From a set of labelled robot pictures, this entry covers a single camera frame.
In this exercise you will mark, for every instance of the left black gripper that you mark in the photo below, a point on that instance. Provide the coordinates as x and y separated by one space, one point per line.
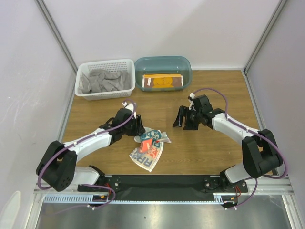
138 129

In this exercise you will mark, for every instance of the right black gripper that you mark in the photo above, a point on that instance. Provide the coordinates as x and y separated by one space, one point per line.
188 118

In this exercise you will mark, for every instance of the orange white lettered towel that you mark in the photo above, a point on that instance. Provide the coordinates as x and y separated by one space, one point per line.
150 150

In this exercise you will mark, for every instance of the yellow brown bear towel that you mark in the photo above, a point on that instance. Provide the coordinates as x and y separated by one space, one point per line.
162 80

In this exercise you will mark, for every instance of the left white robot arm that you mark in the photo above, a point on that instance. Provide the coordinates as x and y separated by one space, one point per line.
58 167

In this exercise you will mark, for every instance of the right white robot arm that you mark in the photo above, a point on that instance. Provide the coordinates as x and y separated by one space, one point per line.
259 149

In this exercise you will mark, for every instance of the teal plastic tub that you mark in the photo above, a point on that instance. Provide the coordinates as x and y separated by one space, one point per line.
163 65

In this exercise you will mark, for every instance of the white plastic basket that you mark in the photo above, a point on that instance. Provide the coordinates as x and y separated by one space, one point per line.
111 66

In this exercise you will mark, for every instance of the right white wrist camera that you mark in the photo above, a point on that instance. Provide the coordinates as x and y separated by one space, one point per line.
190 99

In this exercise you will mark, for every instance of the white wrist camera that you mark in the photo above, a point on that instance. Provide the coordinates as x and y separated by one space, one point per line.
130 106
190 99

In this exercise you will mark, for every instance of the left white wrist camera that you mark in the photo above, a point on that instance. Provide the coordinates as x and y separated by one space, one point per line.
130 106

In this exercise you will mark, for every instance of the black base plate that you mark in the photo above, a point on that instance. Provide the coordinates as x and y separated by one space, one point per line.
169 187

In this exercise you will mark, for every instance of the aluminium frame rail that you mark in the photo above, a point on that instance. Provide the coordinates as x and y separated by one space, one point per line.
95 195

